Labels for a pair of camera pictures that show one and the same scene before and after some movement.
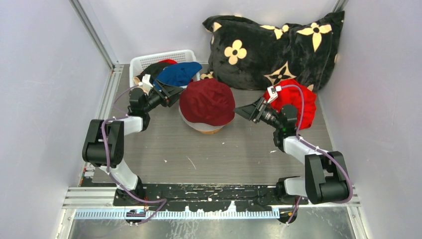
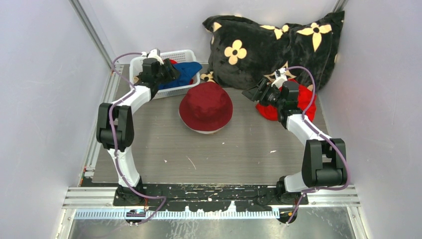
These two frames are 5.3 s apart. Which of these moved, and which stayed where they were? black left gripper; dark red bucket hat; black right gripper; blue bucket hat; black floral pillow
Moved: dark red bucket hat; black left gripper; black right gripper
Stayed: black floral pillow; blue bucket hat
